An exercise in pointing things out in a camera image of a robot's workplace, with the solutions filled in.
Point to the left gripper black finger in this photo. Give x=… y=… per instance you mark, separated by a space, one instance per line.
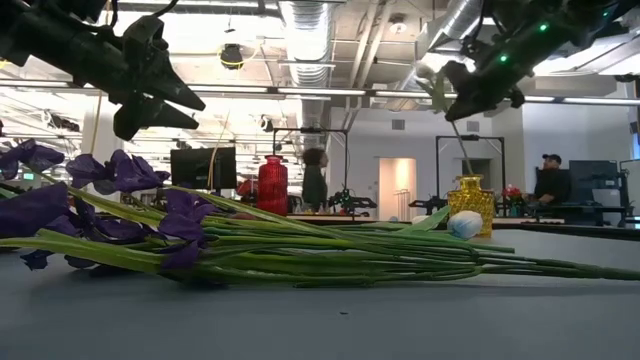
x=170 y=87
x=145 y=117

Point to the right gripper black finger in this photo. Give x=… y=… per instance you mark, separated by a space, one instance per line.
x=480 y=102
x=457 y=75

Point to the white artificial tulip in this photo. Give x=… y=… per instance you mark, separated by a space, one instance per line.
x=465 y=225
x=439 y=95

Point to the purple artificial iris stem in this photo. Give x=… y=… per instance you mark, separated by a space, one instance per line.
x=30 y=210
x=185 y=220
x=120 y=172
x=30 y=155

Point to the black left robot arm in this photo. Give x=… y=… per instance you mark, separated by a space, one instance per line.
x=50 y=45

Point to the black background robot arm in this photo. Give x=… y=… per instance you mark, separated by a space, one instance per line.
x=430 y=204
x=350 y=202

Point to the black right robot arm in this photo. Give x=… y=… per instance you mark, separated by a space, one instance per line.
x=590 y=25

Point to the yellow glass vase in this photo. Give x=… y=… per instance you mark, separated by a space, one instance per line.
x=472 y=205

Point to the red glass vase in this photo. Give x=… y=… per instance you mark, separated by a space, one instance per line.
x=272 y=190

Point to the white ceiling light strip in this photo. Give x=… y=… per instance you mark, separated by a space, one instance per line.
x=320 y=92
x=230 y=88
x=590 y=100

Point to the black ceiling dome device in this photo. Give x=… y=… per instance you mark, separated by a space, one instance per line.
x=232 y=56

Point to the black computer monitor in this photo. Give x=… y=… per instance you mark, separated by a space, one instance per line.
x=200 y=167

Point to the round ceiling fixture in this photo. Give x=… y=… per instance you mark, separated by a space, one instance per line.
x=398 y=25

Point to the red background flower bunch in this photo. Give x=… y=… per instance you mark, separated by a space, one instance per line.
x=512 y=192

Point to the seated person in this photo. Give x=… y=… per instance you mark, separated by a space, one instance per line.
x=552 y=185

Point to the green exit sign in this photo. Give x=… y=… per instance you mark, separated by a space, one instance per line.
x=28 y=176

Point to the dark desk monitor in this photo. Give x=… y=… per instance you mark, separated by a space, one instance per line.
x=592 y=180

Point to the black background desk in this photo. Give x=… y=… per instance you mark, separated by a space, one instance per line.
x=590 y=212

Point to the light grey desk monitor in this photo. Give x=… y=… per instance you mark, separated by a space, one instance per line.
x=632 y=185

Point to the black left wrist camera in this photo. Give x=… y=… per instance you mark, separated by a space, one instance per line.
x=142 y=37

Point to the silver ventilation duct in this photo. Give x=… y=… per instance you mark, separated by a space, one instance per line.
x=460 y=20
x=307 y=50

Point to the black aluminium rig frame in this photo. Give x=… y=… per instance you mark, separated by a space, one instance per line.
x=575 y=231

